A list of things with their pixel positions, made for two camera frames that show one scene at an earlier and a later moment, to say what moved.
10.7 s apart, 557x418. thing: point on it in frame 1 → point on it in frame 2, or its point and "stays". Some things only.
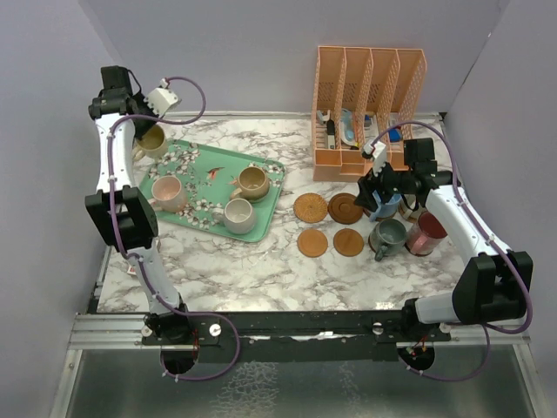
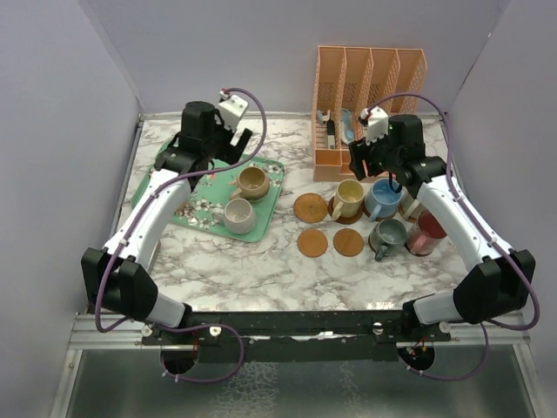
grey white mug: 238,217 stays
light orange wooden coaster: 312,243 stays
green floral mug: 409,207 stays
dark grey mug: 387,238 stays
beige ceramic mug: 253,185 stays
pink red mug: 425,235 stays
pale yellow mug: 153,145 → 348,199
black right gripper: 368,183 → 360,151
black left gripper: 140,131 → 231,153
